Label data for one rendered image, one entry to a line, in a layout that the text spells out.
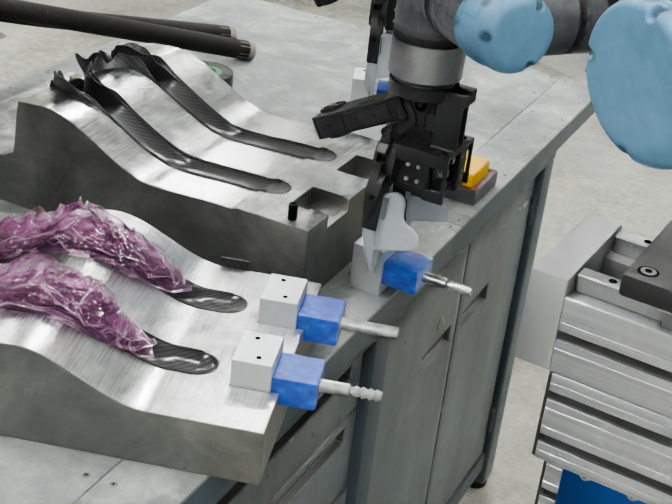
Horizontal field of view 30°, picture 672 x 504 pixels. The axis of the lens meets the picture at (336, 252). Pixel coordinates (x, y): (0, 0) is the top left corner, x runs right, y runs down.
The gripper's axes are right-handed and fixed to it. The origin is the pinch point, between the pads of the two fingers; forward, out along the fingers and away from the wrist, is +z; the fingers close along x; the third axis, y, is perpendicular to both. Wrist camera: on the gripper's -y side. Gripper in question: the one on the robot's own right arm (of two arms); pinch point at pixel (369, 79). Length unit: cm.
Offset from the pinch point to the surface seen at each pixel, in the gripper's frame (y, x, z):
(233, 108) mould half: -15.1, -28.3, -4.5
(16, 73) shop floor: -118, 193, 85
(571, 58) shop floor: 62, 278, 84
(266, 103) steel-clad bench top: -14.2, -2.7, 4.6
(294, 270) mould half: -3, -57, 1
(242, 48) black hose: -20.5, 12.5, 2.3
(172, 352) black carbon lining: -12, -77, -1
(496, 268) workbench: 23.4, 5.5, 30.5
